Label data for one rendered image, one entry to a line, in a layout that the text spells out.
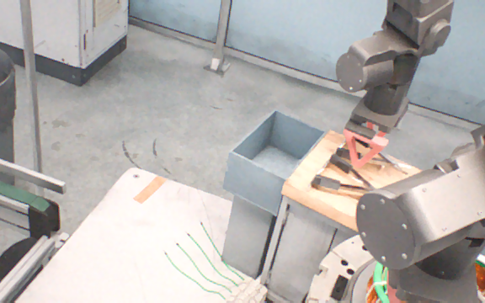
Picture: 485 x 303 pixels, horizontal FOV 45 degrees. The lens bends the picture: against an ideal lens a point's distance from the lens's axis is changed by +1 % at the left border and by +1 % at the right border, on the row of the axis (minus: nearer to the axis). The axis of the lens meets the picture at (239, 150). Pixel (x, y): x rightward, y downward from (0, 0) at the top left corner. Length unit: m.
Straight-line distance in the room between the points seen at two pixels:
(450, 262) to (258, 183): 0.50
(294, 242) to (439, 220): 0.61
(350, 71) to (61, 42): 2.24
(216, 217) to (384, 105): 0.49
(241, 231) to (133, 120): 1.79
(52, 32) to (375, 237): 2.62
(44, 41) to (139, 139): 0.69
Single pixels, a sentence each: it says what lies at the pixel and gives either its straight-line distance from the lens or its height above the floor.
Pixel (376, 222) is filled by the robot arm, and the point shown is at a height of 1.37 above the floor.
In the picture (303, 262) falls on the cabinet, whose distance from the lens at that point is 1.01.
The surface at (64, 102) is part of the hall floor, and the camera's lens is 2.92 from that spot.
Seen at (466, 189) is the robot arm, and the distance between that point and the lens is 0.42.
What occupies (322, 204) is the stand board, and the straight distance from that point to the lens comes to 0.90.
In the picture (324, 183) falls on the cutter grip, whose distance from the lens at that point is 0.90.
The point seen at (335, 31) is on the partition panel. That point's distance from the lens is 3.02.
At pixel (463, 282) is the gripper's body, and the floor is 1.30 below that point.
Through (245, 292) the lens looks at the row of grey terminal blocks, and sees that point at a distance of 1.07.
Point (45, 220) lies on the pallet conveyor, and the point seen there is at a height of 0.74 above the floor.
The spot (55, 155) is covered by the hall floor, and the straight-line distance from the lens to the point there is 2.60.
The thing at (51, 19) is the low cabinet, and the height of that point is 0.33.
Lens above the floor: 1.65
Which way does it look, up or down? 38 degrees down
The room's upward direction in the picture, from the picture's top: 11 degrees clockwise
